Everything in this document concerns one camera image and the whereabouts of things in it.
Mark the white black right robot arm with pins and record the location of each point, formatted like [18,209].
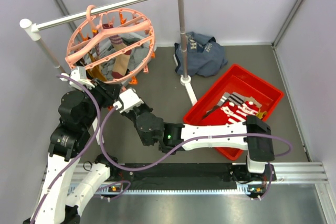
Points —
[229,126]

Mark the pink round clip hanger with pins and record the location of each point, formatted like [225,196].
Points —
[84,32]

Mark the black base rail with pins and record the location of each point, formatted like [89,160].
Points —
[187,176]

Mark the blue grey sweatshirt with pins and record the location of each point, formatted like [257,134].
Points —
[205,57]

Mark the yellow sock in bin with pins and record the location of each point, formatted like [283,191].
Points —
[261,114]

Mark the white plastic laundry basket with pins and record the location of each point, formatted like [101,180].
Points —
[128,39]

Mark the silver clothes rack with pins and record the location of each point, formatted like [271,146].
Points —
[105,11]

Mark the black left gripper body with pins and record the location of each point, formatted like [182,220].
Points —
[105,97]

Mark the red plastic bin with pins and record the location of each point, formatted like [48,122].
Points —
[236,79]

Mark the black white striped sock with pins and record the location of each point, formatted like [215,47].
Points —
[234,97]

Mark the beige maroon hanging sock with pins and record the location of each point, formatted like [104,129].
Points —
[121,61]

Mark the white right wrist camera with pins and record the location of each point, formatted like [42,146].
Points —
[127,100]

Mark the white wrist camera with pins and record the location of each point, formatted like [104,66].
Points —
[79,74]
[127,100]

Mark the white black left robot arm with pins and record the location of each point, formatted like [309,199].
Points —
[78,111]

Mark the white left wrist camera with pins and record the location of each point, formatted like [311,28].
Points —
[79,74]

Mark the yellow hanging sock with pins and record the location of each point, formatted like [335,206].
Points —
[95,72]

